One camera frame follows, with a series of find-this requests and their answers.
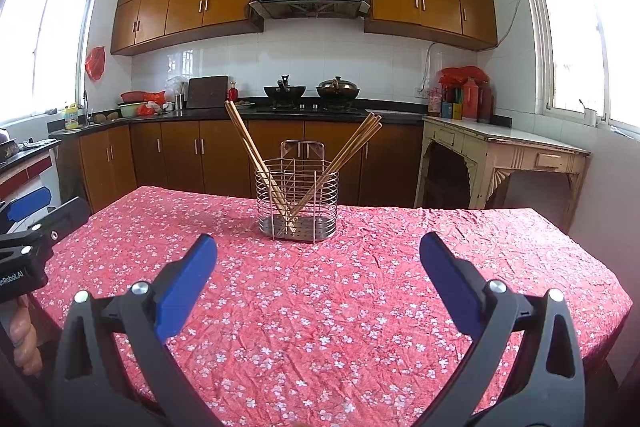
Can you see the person's left hand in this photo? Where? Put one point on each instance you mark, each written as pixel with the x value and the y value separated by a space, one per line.
pixel 25 337

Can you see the steel canister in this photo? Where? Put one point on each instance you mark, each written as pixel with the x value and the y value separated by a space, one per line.
pixel 178 103

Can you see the black gas stove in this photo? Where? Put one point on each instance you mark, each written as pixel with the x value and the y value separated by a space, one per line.
pixel 310 109

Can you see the dark wooden cutting board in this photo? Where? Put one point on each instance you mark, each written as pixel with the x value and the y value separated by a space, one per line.
pixel 207 93

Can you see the brown wooden base cabinets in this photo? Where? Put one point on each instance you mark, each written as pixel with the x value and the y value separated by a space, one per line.
pixel 200 157

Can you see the steel faucet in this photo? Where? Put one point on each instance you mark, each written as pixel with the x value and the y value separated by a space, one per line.
pixel 86 107

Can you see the wok with metal lid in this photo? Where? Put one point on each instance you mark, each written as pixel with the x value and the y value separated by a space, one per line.
pixel 338 88

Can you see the metal pot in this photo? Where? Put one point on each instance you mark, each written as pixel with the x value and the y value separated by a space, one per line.
pixel 7 149

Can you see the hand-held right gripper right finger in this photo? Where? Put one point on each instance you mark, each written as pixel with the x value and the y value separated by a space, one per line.
pixel 450 282

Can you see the white plastic bag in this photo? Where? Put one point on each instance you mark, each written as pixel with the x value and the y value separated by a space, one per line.
pixel 175 86

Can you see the small red bottle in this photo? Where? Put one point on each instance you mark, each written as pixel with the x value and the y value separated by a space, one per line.
pixel 233 94

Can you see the tall red plastic bottle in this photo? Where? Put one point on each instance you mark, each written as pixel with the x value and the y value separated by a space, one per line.
pixel 470 102

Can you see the wooden chopstick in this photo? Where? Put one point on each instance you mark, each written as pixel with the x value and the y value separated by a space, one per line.
pixel 251 134
pixel 247 134
pixel 357 147
pixel 244 134
pixel 343 147
pixel 364 147
pixel 241 134
pixel 349 147

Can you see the black kitchen countertop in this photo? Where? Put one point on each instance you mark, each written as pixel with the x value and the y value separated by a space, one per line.
pixel 200 113

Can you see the cream wooden side table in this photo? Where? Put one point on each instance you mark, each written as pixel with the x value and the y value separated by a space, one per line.
pixel 500 132

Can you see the red plastic basin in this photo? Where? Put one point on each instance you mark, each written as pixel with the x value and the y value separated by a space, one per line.
pixel 132 97

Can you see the green plastic basin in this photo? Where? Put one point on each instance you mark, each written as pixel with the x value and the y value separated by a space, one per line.
pixel 129 109

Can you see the red floral tablecloth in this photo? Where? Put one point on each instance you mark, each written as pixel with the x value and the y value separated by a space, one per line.
pixel 325 332

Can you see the white plate with food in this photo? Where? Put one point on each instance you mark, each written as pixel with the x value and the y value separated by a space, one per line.
pixel 246 103

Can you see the small white cup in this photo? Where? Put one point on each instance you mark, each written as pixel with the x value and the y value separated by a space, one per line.
pixel 590 117

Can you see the sliding glass window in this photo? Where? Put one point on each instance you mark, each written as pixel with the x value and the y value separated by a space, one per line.
pixel 575 32
pixel 45 47

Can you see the black wok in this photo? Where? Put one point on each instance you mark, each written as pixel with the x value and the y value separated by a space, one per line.
pixel 285 92

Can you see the blue and yellow box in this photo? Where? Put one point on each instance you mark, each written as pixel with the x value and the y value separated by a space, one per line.
pixel 451 110

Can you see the grey cloth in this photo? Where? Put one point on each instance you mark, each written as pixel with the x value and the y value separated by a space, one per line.
pixel 37 143

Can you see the red plastic bag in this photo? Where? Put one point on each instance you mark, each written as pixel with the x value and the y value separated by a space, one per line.
pixel 95 63
pixel 460 74
pixel 155 98

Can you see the yellow dish soap bottle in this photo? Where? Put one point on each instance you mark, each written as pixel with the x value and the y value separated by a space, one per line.
pixel 72 119

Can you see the tall dark red bottle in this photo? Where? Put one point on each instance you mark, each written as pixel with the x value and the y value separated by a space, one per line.
pixel 485 104

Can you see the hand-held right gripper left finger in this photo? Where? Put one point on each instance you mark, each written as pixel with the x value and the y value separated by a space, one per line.
pixel 187 287

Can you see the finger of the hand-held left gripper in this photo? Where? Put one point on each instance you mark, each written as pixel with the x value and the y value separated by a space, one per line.
pixel 30 204
pixel 65 217

